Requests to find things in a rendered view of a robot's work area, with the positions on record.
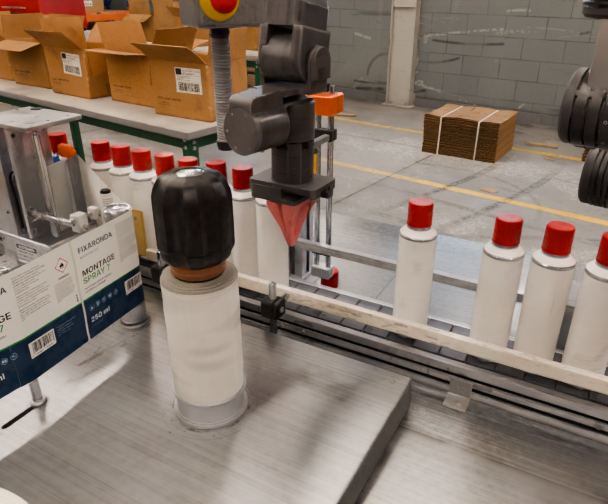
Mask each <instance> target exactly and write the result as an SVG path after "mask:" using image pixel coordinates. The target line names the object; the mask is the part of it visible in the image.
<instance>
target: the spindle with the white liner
mask: <svg viewBox="0 0 608 504"><path fill-rule="evenodd" d="M151 204H152V212H153V220H154V227H155V235H156V241H157V248H158V251H159V252H160V255H161V258H162V260H163V261H164V262H165V263H167V264H168V265H169V266H168V267H166V268H165V269H164V270H163V271H162V273H161V276H160V285H161V291H162V298H163V310H164V316H165V322H166V328H167V340H168V347H169V353H170V361H171V372H172V377H173V384H172V389H173V394H174V396H175V397H176V399H175V402H174V411H175V414H176V416H177V418H178V419H179V420H180V421H181V422H182V423H184V424H185V425H187V426H190V427H193V428H197V429H214V428H219V427H223V426H225V425H228V424H230V423H232V422H233V421H235V420H236V419H238V418H239V417H240V416H241V415H242V414H243V412H244V411H245V409H246V407H247V403H248V397H247V393H246V391H245V389H244V387H245V384H246V378H245V374H244V372H243V354H242V333H241V321H240V298H239V285H238V270H237V268H236V267H235V265H234V264H232V263H231V262H229V261H227V259H228V258H229V256H230V255H231V250H232V249H233V247H234V244H235V237H234V236H235V233H234V216H233V200H232V191H231V188H230V186H229V184H228V182H227V180H226V178H225V177H224V175H223V174H222V173H221V172H220V171H218V170H215V169H210V168H208V167H206V166H191V167H184V166H183V167H177V168H173V169H171V170H170V171H167V172H163V173H161V174H160V175H159V176H158V177H157V179H156V181H155V183H154V185H153V188H152V192H151Z"/></svg>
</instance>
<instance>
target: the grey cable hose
mask: <svg viewBox="0 0 608 504"><path fill-rule="evenodd" d="M209 34H210V36H211V38H210V39H211V40H212V41H211V43H212V44H211V46H212V47H211V49H212V50H211V52H213V53H212V55H213V56H212V58H213V59H212V61H213V62H212V64H213V66H212V67H213V70H214V71H213V73H214V74H213V76H214V77H213V79H214V80H213V82H215V83H214V85H215V86H214V88H215V89H214V91H215V92H214V93H215V95H214V96H215V102H216V103H215V105H216V106H215V108H216V109H215V110H216V116H217V117H216V124H217V135H218V136H217V138H218V140H217V147H218V149H219V150H221V151H231V150H232V149H231V148H230V146H229V145H228V143H227V141H226V138H225V135H224V119H225V116H226V114H227V113H228V111H229V99H230V97H231V96H232V95H233V94H232V93H233V92H232V80H231V79H232V77H231V75H232V74H230V73H231V71H230V70H231V68H230V67H231V65H230V64H231V62H230V61H231V59H230V58H231V56H229V55H230V53H229V52H230V50H229V49H230V47H229V46H230V44H229V43H230V41H229V39H230V38H229V35H230V30H229V28H210V33H209Z"/></svg>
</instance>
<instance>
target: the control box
mask: <svg viewBox="0 0 608 504"><path fill-rule="evenodd" d="M266 2H267V0H237V5H236V8H235V9H234V10H233V11H232V12H231V13H228V14H222V13H218V12H217V11H215V10H214V8H213V7H212V5H211V2H210V0H179V11H180V22H181V24H183V25H187V26H190V27H194V28H198V29H208V28H235V27H260V25H261V23H265V12H266Z"/></svg>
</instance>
